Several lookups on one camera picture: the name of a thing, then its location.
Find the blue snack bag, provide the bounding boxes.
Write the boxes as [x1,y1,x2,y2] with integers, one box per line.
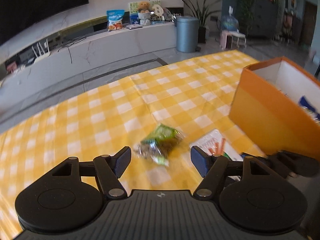
[107,10,125,32]

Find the white stick snack packet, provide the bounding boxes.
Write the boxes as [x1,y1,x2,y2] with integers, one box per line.
[190,129,244,180]

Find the yellow checked tablecloth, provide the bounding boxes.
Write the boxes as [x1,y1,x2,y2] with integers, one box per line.
[0,49,273,240]

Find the green printed card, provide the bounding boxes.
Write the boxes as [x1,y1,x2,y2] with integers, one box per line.
[129,0,161,14]

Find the long-leaf potted plant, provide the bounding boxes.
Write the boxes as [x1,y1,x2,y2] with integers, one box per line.
[178,0,222,43]

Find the green snack packet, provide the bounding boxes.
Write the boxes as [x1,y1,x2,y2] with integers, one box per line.
[132,123,187,166]

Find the brown teddy bear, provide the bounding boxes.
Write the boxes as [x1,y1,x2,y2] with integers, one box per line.
[138,1,151,13]

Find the white router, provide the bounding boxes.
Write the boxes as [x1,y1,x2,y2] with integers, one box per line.
[31,39,50,64]

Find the orange cardboard box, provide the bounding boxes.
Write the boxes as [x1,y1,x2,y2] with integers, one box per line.
[229,56,320,157]

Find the blue water jug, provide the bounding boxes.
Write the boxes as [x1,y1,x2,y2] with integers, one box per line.
[221,6,239,32]

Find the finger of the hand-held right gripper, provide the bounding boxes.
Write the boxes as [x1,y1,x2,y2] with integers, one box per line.
[240,152,270,167]

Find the green leafy plant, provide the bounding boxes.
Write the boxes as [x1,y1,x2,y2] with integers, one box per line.
[222,0,260,35]

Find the black television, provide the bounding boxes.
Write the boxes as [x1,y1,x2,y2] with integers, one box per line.
[0,0,89,46]

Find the dark grey cabinet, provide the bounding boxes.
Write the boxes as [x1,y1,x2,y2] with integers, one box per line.
[250,0,280,39]

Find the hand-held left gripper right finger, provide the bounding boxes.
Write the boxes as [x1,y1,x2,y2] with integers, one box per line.
[190,146,269,198]

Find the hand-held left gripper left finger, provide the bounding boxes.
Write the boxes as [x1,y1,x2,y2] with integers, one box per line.
[51,146,132,198]

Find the blue white snack packet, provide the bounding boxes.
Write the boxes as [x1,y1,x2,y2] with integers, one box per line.
[299,96,320,124]

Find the white marble TV console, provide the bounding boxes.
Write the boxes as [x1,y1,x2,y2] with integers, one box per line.
[0,20,184,120]

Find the black cable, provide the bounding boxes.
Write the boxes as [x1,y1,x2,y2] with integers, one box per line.
[57,36,87,63]

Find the grey trash can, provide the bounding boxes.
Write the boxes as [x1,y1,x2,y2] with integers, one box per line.
[176,16,200,53]

